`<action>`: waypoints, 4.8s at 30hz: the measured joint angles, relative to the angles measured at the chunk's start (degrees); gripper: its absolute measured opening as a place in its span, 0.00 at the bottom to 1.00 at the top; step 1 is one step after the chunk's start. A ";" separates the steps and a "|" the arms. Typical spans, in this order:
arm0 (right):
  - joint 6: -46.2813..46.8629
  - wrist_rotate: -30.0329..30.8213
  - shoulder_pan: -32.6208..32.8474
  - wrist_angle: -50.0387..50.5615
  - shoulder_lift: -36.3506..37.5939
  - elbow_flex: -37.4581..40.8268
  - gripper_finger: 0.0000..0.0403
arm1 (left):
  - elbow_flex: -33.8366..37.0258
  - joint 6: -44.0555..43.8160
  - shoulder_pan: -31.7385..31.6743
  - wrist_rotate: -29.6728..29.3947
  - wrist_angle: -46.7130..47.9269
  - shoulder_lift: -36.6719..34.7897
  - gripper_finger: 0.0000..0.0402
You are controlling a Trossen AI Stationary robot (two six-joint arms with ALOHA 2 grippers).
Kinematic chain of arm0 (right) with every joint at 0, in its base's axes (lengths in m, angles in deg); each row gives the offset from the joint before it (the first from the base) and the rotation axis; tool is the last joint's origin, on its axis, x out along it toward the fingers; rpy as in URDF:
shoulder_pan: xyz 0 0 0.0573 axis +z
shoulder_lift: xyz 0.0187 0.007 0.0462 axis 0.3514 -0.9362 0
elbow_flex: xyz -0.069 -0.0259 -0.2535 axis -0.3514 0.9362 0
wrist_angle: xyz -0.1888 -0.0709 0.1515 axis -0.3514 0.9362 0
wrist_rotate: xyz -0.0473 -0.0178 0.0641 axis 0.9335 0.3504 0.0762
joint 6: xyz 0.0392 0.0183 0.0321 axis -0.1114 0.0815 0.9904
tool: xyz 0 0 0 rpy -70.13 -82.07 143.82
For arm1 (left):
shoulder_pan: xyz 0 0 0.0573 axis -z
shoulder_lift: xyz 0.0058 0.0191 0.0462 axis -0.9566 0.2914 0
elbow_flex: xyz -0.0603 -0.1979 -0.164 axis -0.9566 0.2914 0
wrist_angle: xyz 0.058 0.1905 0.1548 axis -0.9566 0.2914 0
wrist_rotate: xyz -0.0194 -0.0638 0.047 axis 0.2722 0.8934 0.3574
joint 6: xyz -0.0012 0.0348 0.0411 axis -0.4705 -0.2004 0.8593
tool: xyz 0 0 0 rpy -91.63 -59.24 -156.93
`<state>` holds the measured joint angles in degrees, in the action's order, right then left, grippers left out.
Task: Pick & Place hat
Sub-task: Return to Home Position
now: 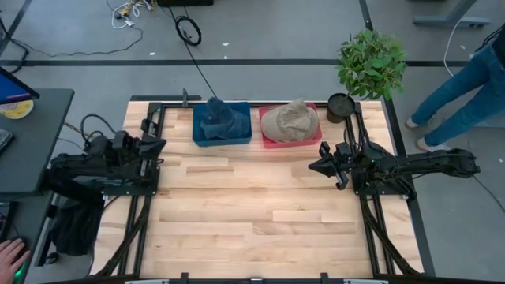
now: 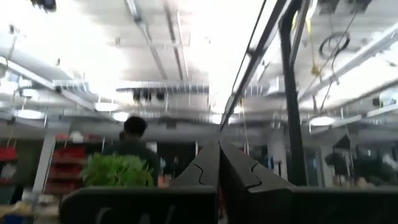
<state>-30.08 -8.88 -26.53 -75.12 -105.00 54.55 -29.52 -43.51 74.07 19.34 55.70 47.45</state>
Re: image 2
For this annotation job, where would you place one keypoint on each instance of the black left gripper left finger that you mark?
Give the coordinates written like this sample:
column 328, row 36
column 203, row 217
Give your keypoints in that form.
column 202, row 171

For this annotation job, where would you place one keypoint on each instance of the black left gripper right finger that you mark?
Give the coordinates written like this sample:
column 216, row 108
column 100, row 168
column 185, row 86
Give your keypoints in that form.
column 245, row 177

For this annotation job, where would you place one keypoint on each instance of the person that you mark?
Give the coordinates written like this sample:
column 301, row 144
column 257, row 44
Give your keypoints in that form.
column 133, row 146

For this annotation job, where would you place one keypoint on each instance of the green leafy plant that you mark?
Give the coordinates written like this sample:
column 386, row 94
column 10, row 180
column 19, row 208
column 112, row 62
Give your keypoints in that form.
column 116, row 171

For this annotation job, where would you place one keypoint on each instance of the red storage bins shelf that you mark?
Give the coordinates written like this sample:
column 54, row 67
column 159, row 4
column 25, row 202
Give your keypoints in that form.
column 66, row 161

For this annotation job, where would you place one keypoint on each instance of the white pillar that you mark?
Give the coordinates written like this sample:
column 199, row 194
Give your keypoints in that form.
column 43, row 165

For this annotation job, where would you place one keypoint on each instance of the blue plastic bin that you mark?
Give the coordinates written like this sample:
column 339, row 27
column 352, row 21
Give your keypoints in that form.
column 12, row 219

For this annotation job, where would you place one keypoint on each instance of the black ceiling spotlight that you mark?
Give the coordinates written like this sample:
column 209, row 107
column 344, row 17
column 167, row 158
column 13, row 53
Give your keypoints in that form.
column 43, row 3

